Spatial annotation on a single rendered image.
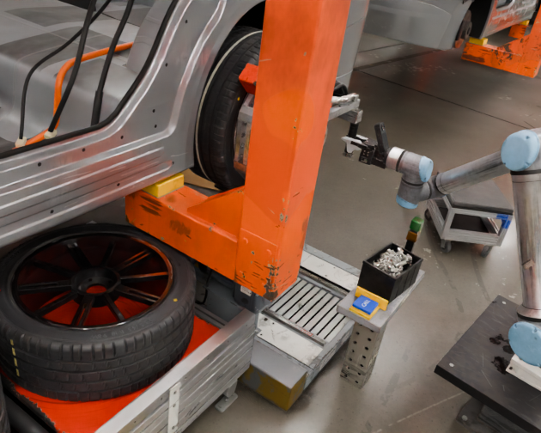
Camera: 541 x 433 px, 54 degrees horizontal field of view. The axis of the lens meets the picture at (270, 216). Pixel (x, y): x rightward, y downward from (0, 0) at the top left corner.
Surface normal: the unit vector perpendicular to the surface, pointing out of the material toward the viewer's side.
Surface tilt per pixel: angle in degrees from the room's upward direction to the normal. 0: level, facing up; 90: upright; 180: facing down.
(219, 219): 90
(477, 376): 0
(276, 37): 90
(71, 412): 0
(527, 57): 90
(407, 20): 104
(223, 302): 90
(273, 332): 0
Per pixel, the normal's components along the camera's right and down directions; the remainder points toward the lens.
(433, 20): 0.17, 0.61
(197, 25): 0.81, 0.38
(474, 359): 0.13, -0.85
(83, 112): -0.54, 0.22
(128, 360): 0.51, 0.50
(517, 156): -0.88, 0.06
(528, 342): -0.85, 0.28
